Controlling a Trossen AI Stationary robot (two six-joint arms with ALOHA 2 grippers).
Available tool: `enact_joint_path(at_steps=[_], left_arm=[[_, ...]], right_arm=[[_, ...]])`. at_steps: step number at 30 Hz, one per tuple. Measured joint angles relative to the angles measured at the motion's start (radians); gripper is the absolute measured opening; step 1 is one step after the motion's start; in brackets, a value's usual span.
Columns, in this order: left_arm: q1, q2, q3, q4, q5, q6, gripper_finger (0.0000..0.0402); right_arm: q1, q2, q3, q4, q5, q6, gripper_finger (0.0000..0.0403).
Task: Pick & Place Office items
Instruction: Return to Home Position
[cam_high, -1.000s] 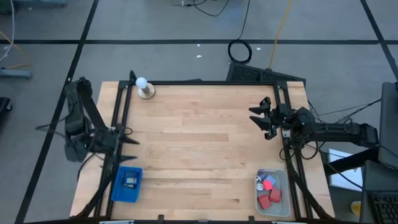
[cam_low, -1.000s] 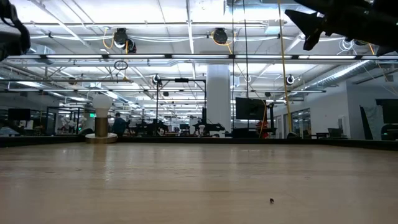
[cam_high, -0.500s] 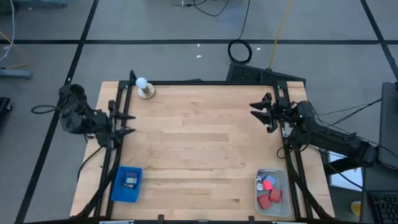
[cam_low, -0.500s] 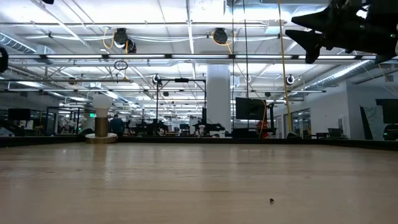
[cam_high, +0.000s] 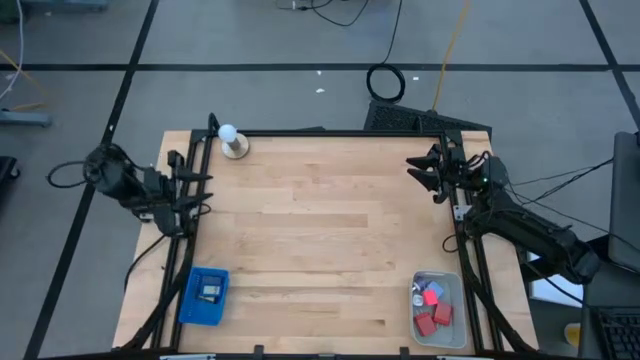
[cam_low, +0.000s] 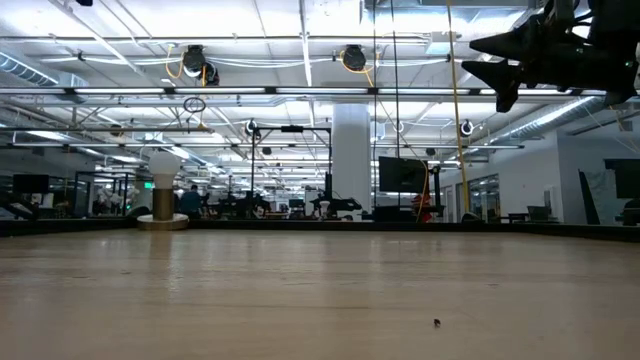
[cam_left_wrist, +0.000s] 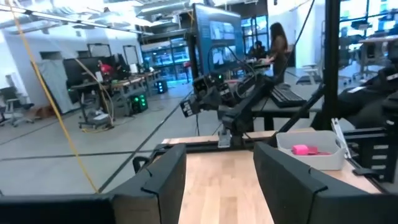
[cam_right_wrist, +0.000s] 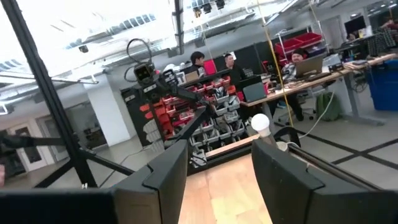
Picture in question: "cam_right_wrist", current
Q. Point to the white building column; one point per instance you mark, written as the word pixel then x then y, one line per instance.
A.
pixel 107 115

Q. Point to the linear ceiling light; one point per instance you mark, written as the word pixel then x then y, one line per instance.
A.
pixel 179 28

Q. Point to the glass door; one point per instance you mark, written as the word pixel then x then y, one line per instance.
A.
pixel 34 149

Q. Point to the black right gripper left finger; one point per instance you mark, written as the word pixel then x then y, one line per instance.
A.
pixel 155 193

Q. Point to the green backpack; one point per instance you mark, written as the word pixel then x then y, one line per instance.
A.
pixel 328 107

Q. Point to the person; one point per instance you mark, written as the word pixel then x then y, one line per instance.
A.
pixel 234 70
pixel 290 70
pixel 351 36
pixel 390 25
pixel 197 60

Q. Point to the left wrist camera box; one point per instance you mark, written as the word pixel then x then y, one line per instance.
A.
pixel 144 73

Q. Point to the person's hand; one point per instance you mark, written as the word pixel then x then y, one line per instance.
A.
pixel 2 175

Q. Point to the black monitor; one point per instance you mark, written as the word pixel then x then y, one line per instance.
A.
pixel 355 25

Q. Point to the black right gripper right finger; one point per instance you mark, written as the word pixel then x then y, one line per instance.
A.
pixel 289 186

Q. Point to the parts shelf with orange bins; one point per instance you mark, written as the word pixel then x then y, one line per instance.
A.
pixel 177 115

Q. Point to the large blue bin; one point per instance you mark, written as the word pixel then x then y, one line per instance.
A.
pixel 384 87

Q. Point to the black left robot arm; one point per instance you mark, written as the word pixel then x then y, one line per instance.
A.
pixel 189 95

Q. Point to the red storage bin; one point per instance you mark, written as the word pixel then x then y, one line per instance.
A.
pixel 287 46
pixel 309 38

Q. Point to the wooden work desk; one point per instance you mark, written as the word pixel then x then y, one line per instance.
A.
pixel 311 84

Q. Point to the silver metal bracket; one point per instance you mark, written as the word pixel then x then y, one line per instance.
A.
pixel 84 186

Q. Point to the white bulb on wooden base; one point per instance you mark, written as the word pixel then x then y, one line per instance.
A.
pixel 260 123

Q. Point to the black tripod stand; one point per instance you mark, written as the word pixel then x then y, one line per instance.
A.
pixel 46 87

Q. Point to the grey laptop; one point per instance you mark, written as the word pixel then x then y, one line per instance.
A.
pixel 254 92

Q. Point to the open laptop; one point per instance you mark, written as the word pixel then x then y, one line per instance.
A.
pixel 309 66

